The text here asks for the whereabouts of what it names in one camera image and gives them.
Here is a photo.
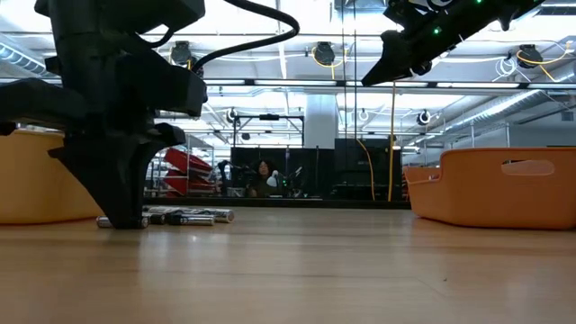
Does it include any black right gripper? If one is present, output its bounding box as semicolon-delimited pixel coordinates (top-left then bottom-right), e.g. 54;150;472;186
362;0;478;87

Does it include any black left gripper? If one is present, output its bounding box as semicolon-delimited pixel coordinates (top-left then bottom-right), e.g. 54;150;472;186
0;33;186;230

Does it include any silver black Energizer battery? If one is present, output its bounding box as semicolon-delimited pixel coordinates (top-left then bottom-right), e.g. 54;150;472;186
164;211;217;227
197;207;236;224
142;205;203;214
95;215;150;230
141;211;167;226

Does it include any yellow plastic bin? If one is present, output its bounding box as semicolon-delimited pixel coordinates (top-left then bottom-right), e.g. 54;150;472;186
0;129;105;225

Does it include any orange plastic bin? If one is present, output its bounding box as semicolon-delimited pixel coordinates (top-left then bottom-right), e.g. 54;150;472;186
403;147;576;231

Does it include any red plastic storage bin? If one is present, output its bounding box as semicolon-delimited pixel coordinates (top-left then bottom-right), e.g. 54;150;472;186
163;147;215;177
163;169;217;197

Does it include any white square pillar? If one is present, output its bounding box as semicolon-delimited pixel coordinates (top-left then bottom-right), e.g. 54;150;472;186
303;94;339;150

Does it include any black cabinet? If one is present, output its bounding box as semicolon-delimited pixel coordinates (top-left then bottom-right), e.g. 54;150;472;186
333;138;392;202

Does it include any person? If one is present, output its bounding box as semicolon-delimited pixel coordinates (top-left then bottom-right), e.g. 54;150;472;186
245;157;284;199

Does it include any long ceiling light bar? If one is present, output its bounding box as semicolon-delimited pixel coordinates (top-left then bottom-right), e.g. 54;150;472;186
0;77;576;89

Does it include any thin black hanging cable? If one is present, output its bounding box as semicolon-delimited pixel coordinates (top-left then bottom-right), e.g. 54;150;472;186
340;0;348;140
352;0;358;140

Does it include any straight yellow hanging cable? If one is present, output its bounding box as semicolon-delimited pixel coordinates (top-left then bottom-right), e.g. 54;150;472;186
387;80;399;203

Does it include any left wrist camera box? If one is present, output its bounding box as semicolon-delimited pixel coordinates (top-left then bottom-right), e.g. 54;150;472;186
114;52;209;119

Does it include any silver ceiling air duct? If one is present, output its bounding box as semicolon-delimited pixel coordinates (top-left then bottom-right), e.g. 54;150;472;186
443;87;576;132
0;42;62;78

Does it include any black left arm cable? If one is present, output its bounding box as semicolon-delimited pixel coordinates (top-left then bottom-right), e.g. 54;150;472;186
191;0;302;73

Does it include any curved yellow cable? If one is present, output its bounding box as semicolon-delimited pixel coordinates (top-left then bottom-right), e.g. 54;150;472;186
356;138;376;203

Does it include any black metal gantry frame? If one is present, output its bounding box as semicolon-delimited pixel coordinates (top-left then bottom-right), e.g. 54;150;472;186
231;113;305;149

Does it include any black table edge rail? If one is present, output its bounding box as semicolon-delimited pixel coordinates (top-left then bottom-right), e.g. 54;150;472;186
142;196;411;210

